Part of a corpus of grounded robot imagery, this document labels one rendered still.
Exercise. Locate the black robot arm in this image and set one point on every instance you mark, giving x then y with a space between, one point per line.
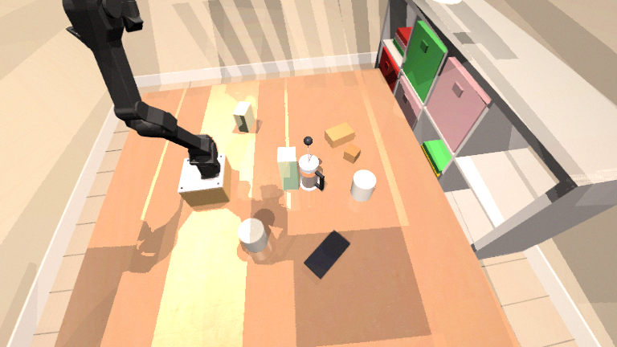
101 24

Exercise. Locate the grey cylinder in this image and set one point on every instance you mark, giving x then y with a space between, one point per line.
253 235
363 185

